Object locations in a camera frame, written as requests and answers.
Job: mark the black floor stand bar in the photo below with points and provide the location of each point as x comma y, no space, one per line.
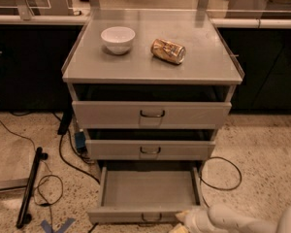
23,217

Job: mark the grey middle drawer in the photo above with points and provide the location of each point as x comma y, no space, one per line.
149,144

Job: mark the grey bottom drawer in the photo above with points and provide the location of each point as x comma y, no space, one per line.
146,191

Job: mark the crushed gold soda can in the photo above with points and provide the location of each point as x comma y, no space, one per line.
168,51

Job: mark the grey drawer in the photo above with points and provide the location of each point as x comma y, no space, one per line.
132,106
149,144
146,191

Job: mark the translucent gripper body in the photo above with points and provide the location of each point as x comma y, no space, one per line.
197,217

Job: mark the grey metal drawer cabinet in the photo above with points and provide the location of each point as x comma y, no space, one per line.
207,60

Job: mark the grey top drawer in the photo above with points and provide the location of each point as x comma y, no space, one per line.
132,106

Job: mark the white ceramic bowl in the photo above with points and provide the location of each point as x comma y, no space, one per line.
118,39

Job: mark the blue power adapter box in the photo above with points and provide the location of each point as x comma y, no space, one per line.
80,142

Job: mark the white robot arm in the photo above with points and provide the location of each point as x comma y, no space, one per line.
219,218

